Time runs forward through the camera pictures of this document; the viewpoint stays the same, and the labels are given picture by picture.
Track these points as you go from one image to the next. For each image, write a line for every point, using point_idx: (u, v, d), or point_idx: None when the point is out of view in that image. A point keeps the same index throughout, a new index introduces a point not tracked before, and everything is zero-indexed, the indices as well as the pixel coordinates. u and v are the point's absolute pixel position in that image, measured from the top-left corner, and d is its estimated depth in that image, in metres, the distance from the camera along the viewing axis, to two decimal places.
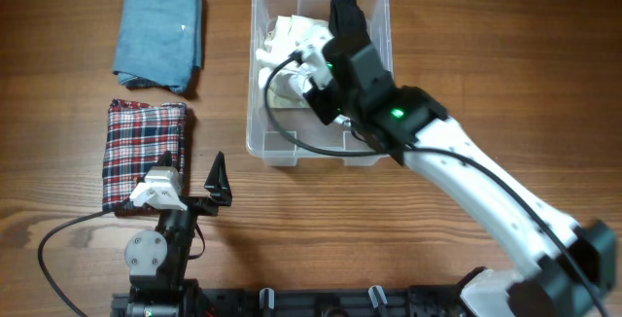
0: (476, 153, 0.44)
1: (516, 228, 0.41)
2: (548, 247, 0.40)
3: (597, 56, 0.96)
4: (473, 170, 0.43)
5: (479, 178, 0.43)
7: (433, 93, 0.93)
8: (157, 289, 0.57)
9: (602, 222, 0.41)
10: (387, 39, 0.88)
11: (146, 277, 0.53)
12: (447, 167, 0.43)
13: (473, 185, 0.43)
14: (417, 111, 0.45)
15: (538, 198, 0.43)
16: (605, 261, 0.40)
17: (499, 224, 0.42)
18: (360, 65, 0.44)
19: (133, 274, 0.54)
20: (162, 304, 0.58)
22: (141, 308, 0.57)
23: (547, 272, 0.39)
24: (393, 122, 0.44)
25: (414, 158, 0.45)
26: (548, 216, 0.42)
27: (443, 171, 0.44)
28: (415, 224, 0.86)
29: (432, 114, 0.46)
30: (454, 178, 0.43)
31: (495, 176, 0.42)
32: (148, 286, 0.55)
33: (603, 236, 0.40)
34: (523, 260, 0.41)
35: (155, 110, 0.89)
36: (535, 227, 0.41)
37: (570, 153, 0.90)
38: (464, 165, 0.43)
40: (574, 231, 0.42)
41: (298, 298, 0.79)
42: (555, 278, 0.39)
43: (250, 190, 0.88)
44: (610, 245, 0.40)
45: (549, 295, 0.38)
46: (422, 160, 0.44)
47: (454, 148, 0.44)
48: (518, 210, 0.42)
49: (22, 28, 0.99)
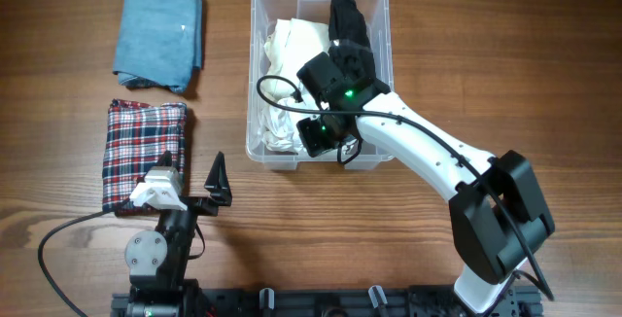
0: (410, 115, 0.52)
1: (439, 164, 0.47)
2: (466, 177, 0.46)
3: (596, 56, 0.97)
4: (406, 127, 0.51)
5: (410, 132, 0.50)
7: (433, 93, 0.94)
8: (157, 290, 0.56)
9: (517, 153, 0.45)
10: (387, 44, 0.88)
11: (146, 277, 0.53)
12: (385, 126, 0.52)
13: (406, 138, 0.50)
14: (364, 90, 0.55)
15: (462, 142, 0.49)
16: (522, 188, 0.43)
17: (426, 163, 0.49)
18: (317, 71, 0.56)
19: (132, 275, 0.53)
20: (162, 304, 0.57)
22: (141, 309, 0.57)
23: (465, 196, 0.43)
24: (345, 100, 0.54)
25: (363, 124, 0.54)
26: (468, 153, 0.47)
27: (382, 131, 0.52)
28: (415, 225, 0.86)
29: (377, 90, 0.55)
30: (391, 135, 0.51)
31: (420, 127, 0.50)
32: (148, 286, 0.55)
33: (519, 165, 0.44)
34: (448, 192, 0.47)
35: (156, 110, 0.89)
36: (456, 160, 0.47)
37: (569, 153, 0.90)
38: (397, 123, 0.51)
40: (491, 162, 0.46)
41: (298, 298, 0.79)
42: (470, 201, 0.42)
43: (250, 190, 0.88)
44: (525, 172, 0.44)
45: (466, 217, 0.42)
46: (367, 124, 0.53)
47: (392, 112, 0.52)
48: (441, 152, 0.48)
49: (22, 29, 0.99)
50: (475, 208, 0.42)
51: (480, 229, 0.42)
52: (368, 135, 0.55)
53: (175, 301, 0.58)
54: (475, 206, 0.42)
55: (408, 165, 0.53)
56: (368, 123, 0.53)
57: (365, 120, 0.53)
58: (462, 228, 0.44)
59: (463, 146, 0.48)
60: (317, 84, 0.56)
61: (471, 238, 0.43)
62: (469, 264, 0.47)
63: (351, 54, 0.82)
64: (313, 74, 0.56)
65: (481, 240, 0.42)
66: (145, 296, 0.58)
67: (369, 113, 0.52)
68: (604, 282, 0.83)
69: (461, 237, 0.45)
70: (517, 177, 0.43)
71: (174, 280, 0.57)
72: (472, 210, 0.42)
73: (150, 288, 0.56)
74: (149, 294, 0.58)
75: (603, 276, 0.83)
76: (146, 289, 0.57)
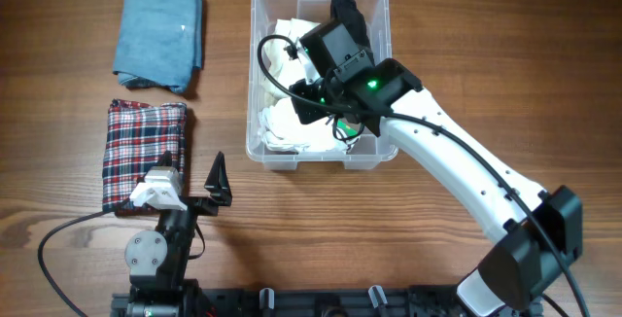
0: (447, 123, 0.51)
1: (484, 193, 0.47)
2: (513, 210, 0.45)
3: (596, 56, 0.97)
4: (444, 139, 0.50)
5: (449, 147, 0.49)
7: (433, 93, 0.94)
8: (157, 290, 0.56)
9: (567, 189, 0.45)
10: (387, 42, 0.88)
11: (147, 278, 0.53)
12: (419, 135, 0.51)
13: (444, 153, 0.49)
14: (390, 83, 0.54)
15: (506, 166, 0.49)
16: (570, 227, 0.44)
17: (466, 185, 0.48)
18: (331, 46, 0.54)
19: (132, 274, 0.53)
20: (162, 304, 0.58)
22: (141, 309, 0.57)
23: (515, 237, 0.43)
24: (368, 92, 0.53)
25: (392, 126, 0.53)
26: (514, 182, 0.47)
27: (415, 139, 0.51)
28: (415, 224, 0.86)
29: (405, 86, 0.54)
30: (425, 145, 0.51)
31: (463, 143, 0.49)
32: (148, 286, 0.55)
33: (570, 205, 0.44)
34: (491, 225, 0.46)
35: (155, 110, 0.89)
36: (503, 192, 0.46)
37: (570, 153, 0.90)
38: (434, 134, 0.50)
40: (541, 197, 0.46)
41: (298, 298, 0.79)
42: (521, 243, 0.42)
43: (250, 190, 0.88)
44: (575, 211, 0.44)
45: (516, 260, 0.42)
46: (397, 126, 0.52)
47: (427, 119, 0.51)
48: (484, 174, 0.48)
49: (22, 29, 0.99)
50: (526, 252, 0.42)
51: (530, 274, 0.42)
52: (396, 137, 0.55)
53: (176, 301, 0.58)
54: (525, 249, 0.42)
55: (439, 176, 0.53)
56: (400, 124, 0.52)
57: (397, 123, 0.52)
58: (504, 265, 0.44)
59: (509, 171, 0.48)
60: (331, 62, 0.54)
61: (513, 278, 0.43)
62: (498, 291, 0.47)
63: None
64: (327, 48, 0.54)
65: (526, 281, 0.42)
66: (145, 296, 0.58)
67: (405, 119, 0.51)
68: (605, 282, 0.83)
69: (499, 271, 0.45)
70: (567, 216, 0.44)
71: (174, 280, 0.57)
72: (523, 253, 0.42)
73: (151, 288, 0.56)
74: (149, 294, 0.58)
75: (603, 276, 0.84)
76: (146, 289, 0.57)
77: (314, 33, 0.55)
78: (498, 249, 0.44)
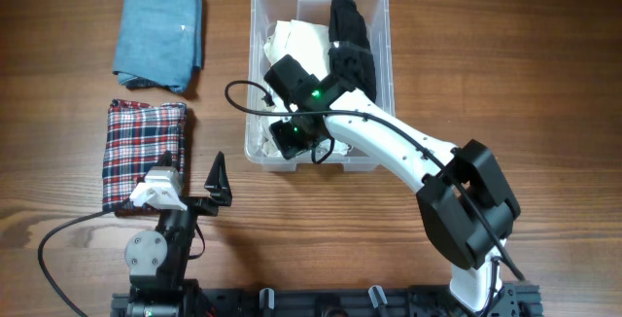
0: (375, 110, 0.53)
1: (406, 158, 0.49)
2: (431, 168, 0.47)
3: (596, 55, 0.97)
4: (372, 123, 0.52)
5: (376, 128, 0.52)
7: (433, 93, 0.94)
8: (157, 289, 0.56)
9: (477, 142, 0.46)
10: (387, 44, 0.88)
11: (147, 278, 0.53)
12: (352, 124, 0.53)
13: (373, 133, 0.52)
14: (330, 89, 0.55)
15: (425, 134, 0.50)
16: (486, 177, 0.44)
17: (393, 158, 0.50)
18: (282, 74, 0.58)
19: (132, 274, 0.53)
20: (163, 304, 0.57)
22: (142, 308, 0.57)
23: (431, 190, 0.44)
24: (312, 100, 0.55)
25: (332, 124, 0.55)
26: (432, 145, 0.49)
27: (350, 128, 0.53)
28: (415, 224, 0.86)
29: (343, 90, 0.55)
30: (357, 131, 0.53)
31: (385, 123, 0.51)
32: (148, 286, 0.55)
33: (481, 154, 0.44)
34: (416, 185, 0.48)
35: (156, 110, 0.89)
36: (420, 154, 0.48)
37: (570, 153, 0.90)
38: (363, 121, 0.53)
40: (454, 153, 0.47)
41: (298, 299, 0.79)
42: (436, 194, 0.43)
43: (250, 190, 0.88)
44: (488, 161, 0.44)
45: (434, 211, 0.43)
46: (335, 123, 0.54)
47: (358, 109, 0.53)
48: (406, 145, 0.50)
49: (22, 29, 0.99)
50: (442, 202, 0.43)
51: (448, 217, 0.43)
52: (338, 133, 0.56)
53: (176, 300, 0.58)
54: (442, 199, 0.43)
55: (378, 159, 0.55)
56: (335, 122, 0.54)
57: (332, 120, 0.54)
58: (431, 220, 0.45)
59: (426, 137, 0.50)
60: (285, 88, 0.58)
61: (441, 228, 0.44)
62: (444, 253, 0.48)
63: (351, 56, 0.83)
64: (279, 77, 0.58)
65: (450, 231, 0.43)
66: (145, 295, 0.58)
67: (336, 112, 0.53)
68: (605, 282, 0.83)
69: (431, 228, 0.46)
70: (480, 166, 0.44)
71: (174, 280, 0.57)
72: (438, 202, 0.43)
73: (150, 288, 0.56)
74: (149, 294, 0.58)
75: (603, 276, 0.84)
76: (146, 289, 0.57)
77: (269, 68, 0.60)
78: (423, 206, 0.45)
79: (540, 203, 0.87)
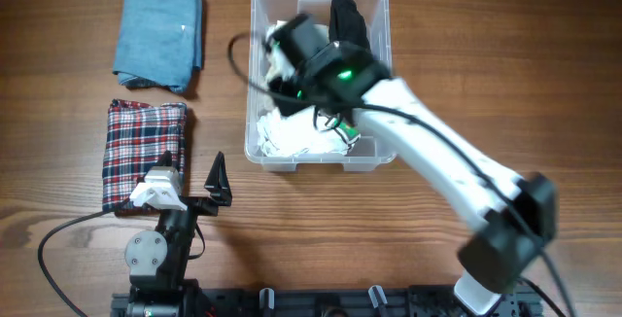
0: (421, 113, 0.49)
1: (461, 182, 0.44)
2: (491, 198, 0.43)
3: (596, 56, 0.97)
4: (418, 128, 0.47)
5: (423, 135, 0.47)
7: (433, 93, 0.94)
8: (157, 290, 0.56)
9: (543, 176, 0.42)
10: (387, 44, 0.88)
11: (147, 278, 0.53)
12: (394, 126, 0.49)
13: (418, 141, 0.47)
14: (363, 73, 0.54)
15: (483, 154, 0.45)
16: (547, 214, 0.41)
17: (441, 177, 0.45)
18: (297, 33, 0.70)
19: (132, 273, 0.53)
20: (163, 304, 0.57)
22: (142, 309, 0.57)
23: (492, 228, 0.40)
24: (342, 83, 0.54)
25: (364, 116, 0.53)
26: (491, 169, 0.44)
27: (390, 129, 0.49)
28: (415, 224, 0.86)
29: (377, 77, 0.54)
30: (398, 134, 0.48)
31: (435, 131, 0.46)
32: (148, 286, 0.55)
33: (547, 190, 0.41)
34: (466, 211, 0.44)
35: (156, 110, 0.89)
36: (480, 180, 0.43)
37: (569, 153, 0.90)
38: (409, 123, 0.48)
40: (518, 185, 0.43)
41: (298, 298, 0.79)
42: (499, 232, 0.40)
43: (250, 190, 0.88)
44: (550, 197, 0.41)
45: (495, 249, 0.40)
46: (372, 118, 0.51)
47: (400, 108, 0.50)
48: (459, 161, 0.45)
49: (22, 28, 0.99)
50: (503, 241, 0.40)
51: (505, 256, 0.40)
52: (371, 125, 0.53)
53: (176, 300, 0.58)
54: (504, 239, 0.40)
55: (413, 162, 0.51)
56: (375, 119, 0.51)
57: (372, 115, 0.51)
58: (482, 250, 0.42)
59: (483, 158, 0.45)
60: (299, 45, 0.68)
61: (493, 263, 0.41)
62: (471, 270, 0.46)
63: None
64: (295, 35, 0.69)
65: (504, 269, 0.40)
66: (145, 295, 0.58)
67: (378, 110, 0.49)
68: (604, 282, 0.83)
69: (474, 254, 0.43)
70: (543, 203, 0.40)
71: (174, 280, 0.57)
72: (500, 240, 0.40)
73: (150, 289, 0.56)
74: (149, 294, 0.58)
75: (603, 276, 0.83)
76: (146, 289, 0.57)
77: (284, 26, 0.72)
78: (477, 238, 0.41)
79: None
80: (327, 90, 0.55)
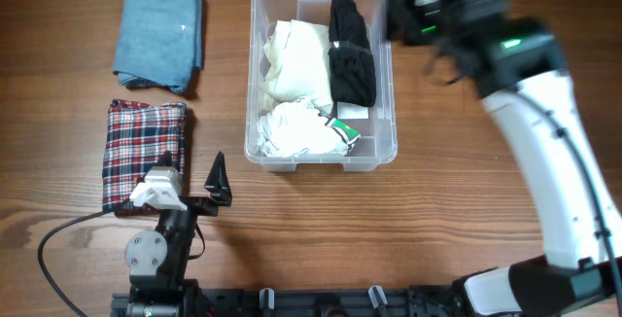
0: (573, 128, 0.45)
1: (575, 220, 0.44)
2: (599, 252, 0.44)
3: (597, 55, 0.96)
4: (562, 144, 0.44)
5: (563, 155, 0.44)
7: (433, 93, 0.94)
8: (157, 289, 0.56)
9: None
10: (387, 44, 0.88)
11: (147, 278, 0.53)
12: (536, 127, 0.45)
13: (555, 158, 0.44)
14: (534, 39, 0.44)
15: (610, 202, 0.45)
16: None
17: (561, 211, 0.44)
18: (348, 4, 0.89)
19: (132, 273, 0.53)
20: (163, 304, 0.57)
22: (142, 309, 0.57)
23: (582, 278, 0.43)
24: (504, 50, 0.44)
25: (500, 100, 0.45)
26: (611, 220, 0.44)
27: (529, 129, 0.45)
28: (415, 224, 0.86)
29: (544, 59, 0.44)
30: (535, 139, 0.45)
31: (581, 158, 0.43)
32: (148, 286, 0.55)
33: None
34: (563, 250, 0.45)
35: (155, 110, 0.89)
36: (596, 228, 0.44)
37: None
38: (554, 134, 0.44)
40: None
41: (298, 298, 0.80)
42: (582, 282, 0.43)
43: (250, 190, 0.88)
44: None
45: (574, 293, 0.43)
46: (513, 107, 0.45)
47: (553, 112, 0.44)
48: (586, 203, 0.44)
49: (22, 29, 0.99)
50: (586, 291, 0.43)
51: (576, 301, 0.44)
52: (501, 111, 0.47)
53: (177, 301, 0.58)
54: (587, 288, 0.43)
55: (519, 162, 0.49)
56: (486, 99, 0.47)
57: (517, 106, 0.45)
58: (555, 285, 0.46)
59: (610, 207, 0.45)
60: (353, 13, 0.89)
61: (557, 299, 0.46)
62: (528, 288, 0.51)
63: (351, 56, 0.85)
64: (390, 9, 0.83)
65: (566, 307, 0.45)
66: (145, 296, 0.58)
67: (530, 103, 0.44)
68: None
69: (543, 284, 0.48)
70: None
71: (174, 280, 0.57)
72: (582, 291, 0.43)
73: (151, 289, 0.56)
74: (149, 294, 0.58)
75: None
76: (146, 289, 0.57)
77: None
78: (559, 276, 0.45)
79: None
80: (481, 46, 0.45)
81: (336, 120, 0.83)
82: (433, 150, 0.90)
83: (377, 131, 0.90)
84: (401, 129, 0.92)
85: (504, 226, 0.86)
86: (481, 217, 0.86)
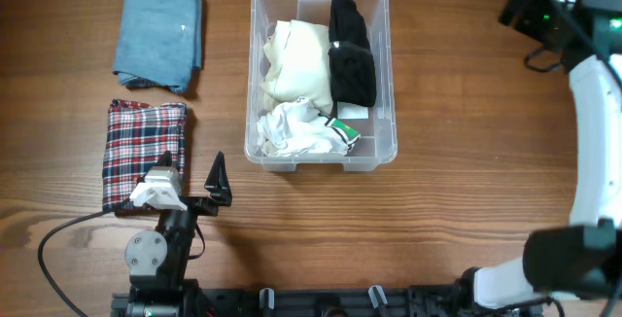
0: None
1: (611, 185, 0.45)
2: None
3: None
4: None
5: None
7: (433, 93, 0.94)
8: (157, 290, 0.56)
9: None
10: (387, 45, 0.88)
11: (148, 278, 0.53)
12: (606, 95, 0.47)
13: (614, 124, 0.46)
14: None
15: None
16: None
17: (601, 172, 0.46)
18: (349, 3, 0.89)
19: (133, 273, 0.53)
20: (163, 304, 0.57)
22: (142, 309, 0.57)
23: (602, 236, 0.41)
24: (604, 25, 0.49)
25: (590, 63, 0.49)
26: None
27: (599, 93, 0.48)
28: (415, 224, 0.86)
29: None
30: (601, 103, 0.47)
31: None
32: (148, 286, 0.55)
33: None
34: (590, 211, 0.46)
35: (155, 110, 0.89)
36: None
37: (569, 153, 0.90)
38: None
40: None
41: (298, 298, 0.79)
42: (601, 239, 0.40)
43: (250, 190, 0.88)
44: None
45: (586, 242, 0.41)
46: (596, 68, 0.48)
47: None
48: None
49: (22, 29, 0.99)
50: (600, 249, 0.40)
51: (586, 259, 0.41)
52: (581, 71, 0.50)
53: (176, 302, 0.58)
54: (603, 247, 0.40)
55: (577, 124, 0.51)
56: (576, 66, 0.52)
57: (600, 69, 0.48)
58: (571, 237, 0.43)
59: None
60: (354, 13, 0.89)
61: (568, 254, 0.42)
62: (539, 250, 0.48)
63: (351, 56, 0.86)
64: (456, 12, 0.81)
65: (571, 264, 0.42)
66: (145, 296, 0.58)
67: (613, 76, 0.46)
68: None
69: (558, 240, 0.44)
70: None
71: (174, 281, 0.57)
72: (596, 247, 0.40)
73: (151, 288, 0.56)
74: (149, 294, 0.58)
75: None
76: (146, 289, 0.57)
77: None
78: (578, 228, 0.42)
79: (539, 203, 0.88)
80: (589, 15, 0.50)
81: (336, 120, 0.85)
82: (433, 150, 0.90)
83: (377, 131, 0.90)
84: (401, 129, 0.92)
85: (503, 226, 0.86)
86: (481, 217, 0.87)
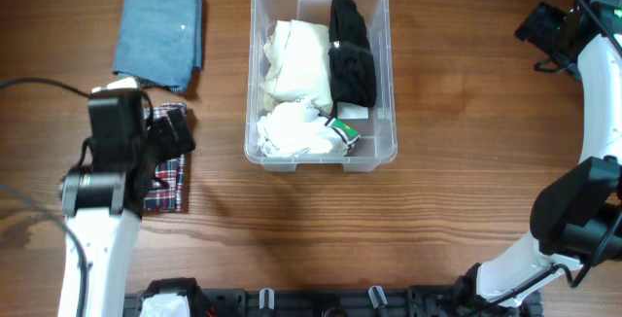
0: None
1: (615, 131, 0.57)
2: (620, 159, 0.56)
3: None
4: None
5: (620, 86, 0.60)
7: (433, 93, 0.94)
8: (112, 138, 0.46)
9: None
10: (387, 45, 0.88)
11: (108, 112, 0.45)
12: (613, 65, 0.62)
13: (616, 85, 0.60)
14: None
15: None
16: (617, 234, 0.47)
17: (609, 121, 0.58)
18: (349, 2, 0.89)
19: (90, 100, 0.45)
20: (105, 173, 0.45)
22: (80, 169, 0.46)
23: (609, 168, 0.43)
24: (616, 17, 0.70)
25: (596, 39, 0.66)
26: None
27: (607, 66, 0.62)
28: (415, 224, 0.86)
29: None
30: (609, 73, 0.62)
31: None
32: (105, 122, 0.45)
33: None
34: (595, 149, 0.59)
35: (156, 110, 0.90)
36: None
37: (569, 153, 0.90)
38: None
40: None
41: (298, 299, 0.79)
42: (611, 174, 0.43)
43: (249, 190, 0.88)
44: None
45: (592, 172, 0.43)
46: (603, 44, 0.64)
47: None
48: None
49: (22, 29, 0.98)
50: (604, 180, 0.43)
51: (587, 194, 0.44)
52: (593, 44, 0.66)
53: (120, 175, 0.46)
54: (606, 181, 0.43)
55: (585, 88, 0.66)
56: (586, 48, 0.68)
57: (606, 44, 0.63)
58: (575, 176, 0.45)
59: None
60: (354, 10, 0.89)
61: (572, 191, 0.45)
62: (544, 198, 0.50)
63: (351, 56, 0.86)
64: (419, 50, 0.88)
65: (572, 198, 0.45)
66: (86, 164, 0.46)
67: (614, 47, 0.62)
68: (605, 282, 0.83)
69: (565, 183, 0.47)
70: None
71: (136, 137, 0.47)
72: (602, 179, 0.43)
73: (102, 136, 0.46)
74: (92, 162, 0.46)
75: (603, 276, 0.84)
76: (96, 141, 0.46)
77: None
78: (583, 163, 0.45)
79: None
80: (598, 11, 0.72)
81: (336, 120, 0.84)
82: (433, 150, 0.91)
83: (377, 131, 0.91)
84: (401, 129, 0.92)
85: (503, 226, 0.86)
86: (481, 217, 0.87)
